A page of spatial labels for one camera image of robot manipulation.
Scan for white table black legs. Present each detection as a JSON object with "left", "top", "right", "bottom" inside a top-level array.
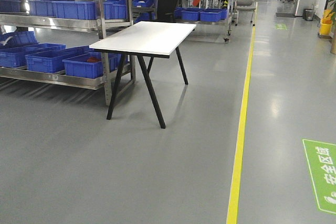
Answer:
[{"left": 89, "top": 21, "right": 196, "bottom": 129}]

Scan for blue bin front shelf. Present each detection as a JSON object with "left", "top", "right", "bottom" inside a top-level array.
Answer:
[{"left": 63, "top": 51, "right": 103, "bottom": 79}]

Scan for black office chair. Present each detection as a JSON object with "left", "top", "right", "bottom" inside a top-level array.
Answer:
[{"left": 148, "top": 0, "right": 178, "bottom": 23}]

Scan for steel shelving rack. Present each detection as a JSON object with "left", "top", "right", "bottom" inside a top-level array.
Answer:
[{"left": 1, "top": 0, "right": 156, "bottom": 104}]

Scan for yellow mop bucket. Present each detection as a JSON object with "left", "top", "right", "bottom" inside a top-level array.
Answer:
[{"left": 319, "top": 9, "right": 333, "bottom": 36}]

